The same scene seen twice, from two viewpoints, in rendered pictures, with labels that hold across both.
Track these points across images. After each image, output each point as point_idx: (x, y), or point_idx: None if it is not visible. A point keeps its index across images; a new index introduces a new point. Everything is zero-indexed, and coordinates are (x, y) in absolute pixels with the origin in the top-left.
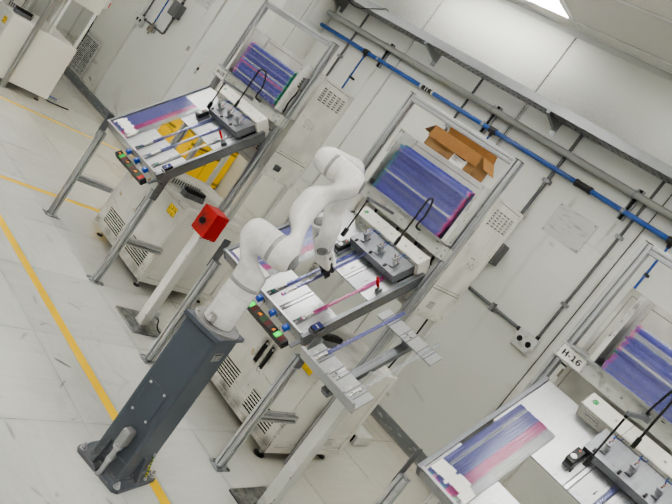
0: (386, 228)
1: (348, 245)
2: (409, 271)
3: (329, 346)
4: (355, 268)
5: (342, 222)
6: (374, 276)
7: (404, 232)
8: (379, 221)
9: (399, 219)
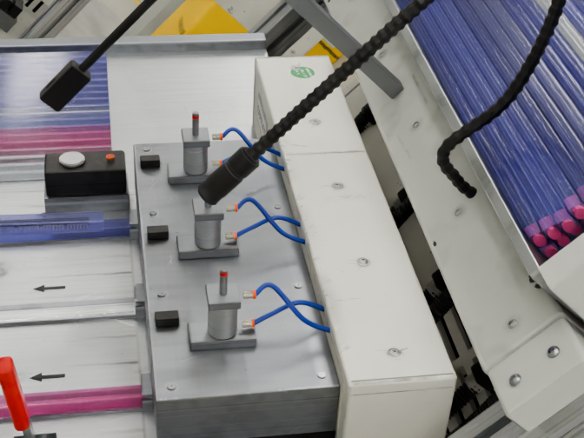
0: (332, 156)
1: (110, 182)
2: (295, 411)
3: None
4: (58, 296)
5: (203, 104)
6: (109, 370)
7: (282, 129)
8: (325, 121)
9: (408, 124)
